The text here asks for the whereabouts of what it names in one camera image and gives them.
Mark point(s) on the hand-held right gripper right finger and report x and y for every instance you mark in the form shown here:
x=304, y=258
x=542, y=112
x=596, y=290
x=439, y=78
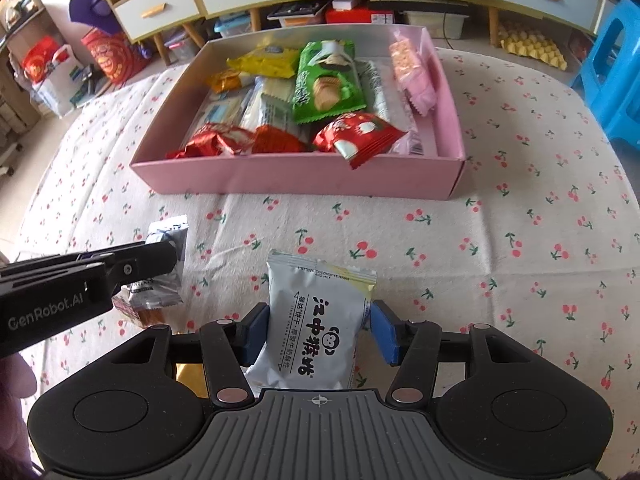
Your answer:
x=384, y=332

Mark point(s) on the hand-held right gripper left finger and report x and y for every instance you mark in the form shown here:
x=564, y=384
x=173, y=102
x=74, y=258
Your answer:
x=257, y=332

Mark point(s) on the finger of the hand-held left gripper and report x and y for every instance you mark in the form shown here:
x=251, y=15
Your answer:
x=145, y=262

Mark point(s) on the pink cardboard box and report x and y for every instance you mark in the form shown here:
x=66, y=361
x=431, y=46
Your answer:
x=300, y=177

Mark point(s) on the green snack packet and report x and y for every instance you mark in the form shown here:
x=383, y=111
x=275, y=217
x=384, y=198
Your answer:
x=325, y=85

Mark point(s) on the brown snack packet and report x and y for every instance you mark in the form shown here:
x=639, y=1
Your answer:
x=142, y=316

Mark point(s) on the gold snack packet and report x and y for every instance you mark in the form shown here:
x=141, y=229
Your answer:
x=190, y=380

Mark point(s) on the cherry print tablecloth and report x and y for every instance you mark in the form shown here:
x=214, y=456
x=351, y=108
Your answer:
x=450, y=270

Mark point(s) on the crumpled red foil packet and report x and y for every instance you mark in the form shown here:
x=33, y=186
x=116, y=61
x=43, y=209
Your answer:
x=210, y=141

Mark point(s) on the clear-wrapped cracker packet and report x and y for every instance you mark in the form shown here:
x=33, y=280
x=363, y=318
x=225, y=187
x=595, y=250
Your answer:
x=220, y=115

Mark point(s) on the plain red snack packet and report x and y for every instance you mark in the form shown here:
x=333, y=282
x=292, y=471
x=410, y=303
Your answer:
x=277, y=141

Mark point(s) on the clear plastic snack packet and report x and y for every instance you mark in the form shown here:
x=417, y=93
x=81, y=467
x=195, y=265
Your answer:
x=410, y=142

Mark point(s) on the white shopping bag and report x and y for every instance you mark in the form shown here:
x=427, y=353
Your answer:
x=62, y=85

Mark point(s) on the red and white snack packet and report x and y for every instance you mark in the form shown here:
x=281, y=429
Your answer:
x=357, y=135

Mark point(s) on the small orange snack packet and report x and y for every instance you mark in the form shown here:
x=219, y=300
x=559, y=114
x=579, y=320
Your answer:
x=227, y=81

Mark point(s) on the white long snack packet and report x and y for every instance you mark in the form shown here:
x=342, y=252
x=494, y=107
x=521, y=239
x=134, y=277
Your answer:
x=270, y=100

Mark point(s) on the red gift bag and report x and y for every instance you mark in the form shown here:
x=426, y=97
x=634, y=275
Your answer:
x=40, y=60

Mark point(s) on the yellow snack packet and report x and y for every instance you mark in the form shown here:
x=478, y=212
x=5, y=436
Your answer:
x=265, y=60

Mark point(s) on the silver striped snack packet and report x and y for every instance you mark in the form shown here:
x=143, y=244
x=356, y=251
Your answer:
x=378, y=90

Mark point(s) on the blue-lidded storage bin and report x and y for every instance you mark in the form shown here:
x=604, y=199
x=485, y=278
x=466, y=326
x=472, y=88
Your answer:
x=232, y=25

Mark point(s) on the pink snack packet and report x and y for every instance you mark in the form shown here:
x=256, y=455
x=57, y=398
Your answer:
x=412, y=75

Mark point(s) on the white storage bin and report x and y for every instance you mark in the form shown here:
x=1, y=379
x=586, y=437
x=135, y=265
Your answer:
x=442, y=24

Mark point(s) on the red cardboard box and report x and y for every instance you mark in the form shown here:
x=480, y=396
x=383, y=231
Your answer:
x=360, y=15

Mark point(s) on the yellow egg tray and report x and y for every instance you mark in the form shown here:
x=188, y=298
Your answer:
x=532, y=42

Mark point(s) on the blue plastic stool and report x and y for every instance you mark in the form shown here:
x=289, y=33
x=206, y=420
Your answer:
x=612, y=70

